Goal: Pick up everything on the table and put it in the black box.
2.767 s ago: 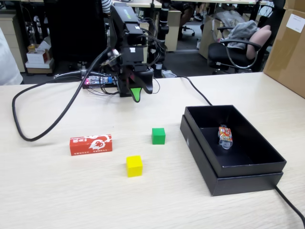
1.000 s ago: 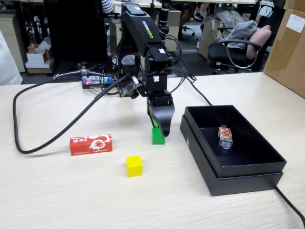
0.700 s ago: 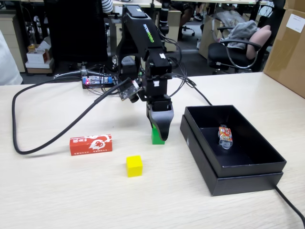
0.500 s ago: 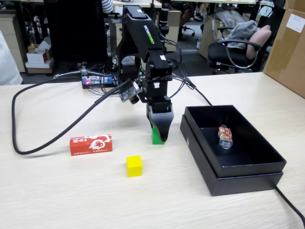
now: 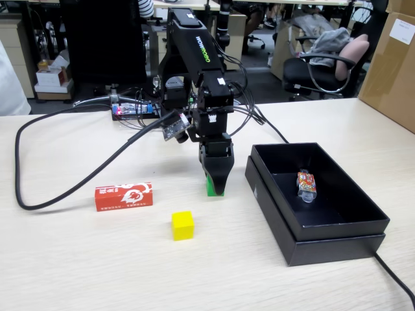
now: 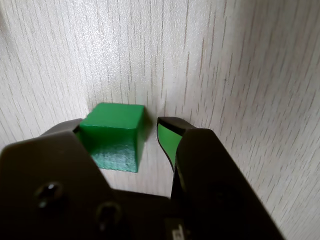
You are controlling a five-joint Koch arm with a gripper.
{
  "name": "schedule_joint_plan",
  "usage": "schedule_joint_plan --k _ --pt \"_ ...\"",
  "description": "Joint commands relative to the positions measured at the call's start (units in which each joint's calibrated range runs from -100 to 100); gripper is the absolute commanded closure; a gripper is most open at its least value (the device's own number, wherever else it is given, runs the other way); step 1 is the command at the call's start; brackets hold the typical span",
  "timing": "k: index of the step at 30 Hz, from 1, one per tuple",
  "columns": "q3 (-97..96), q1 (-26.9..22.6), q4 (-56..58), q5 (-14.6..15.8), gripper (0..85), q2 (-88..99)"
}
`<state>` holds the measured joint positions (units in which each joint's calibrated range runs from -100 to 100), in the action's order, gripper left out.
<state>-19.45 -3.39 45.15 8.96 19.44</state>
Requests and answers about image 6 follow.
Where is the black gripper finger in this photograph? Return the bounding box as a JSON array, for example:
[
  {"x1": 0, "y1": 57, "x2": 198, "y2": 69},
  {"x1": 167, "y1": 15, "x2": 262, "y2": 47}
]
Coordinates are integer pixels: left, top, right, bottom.
[
  {"x1": 156, "y1": 116, "x2": 286, "y2": 240},
  {"x1": 0, "y1": 118, "x2": 114, "y2": 240}
]

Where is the green wooden cube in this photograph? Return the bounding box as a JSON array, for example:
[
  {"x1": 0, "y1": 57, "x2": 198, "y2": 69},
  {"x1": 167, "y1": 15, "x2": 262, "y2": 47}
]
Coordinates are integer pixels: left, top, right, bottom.
[{"x1": 79, "y1": 102, "x2": 145, "y2": 174}]

